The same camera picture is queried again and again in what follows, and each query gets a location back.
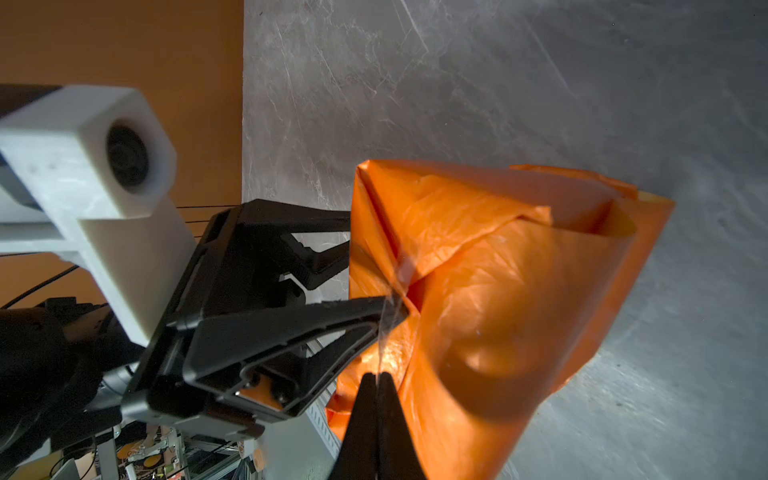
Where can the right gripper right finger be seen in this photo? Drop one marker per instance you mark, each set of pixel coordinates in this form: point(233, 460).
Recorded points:
point(396, 455)

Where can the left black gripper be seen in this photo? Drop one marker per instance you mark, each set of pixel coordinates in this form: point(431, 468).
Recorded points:
point(229, 355)

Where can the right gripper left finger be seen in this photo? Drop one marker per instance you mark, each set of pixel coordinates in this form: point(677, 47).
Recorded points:
point(358, 456)

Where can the yellow orange wrapping paper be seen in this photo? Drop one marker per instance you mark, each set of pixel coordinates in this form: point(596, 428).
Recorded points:
point(512, 278)

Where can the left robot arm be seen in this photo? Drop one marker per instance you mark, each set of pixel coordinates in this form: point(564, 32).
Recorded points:
point(65, 368)

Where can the clear adhesive tape strip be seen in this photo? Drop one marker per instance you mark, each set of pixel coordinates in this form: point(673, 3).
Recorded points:
point(394, 312)

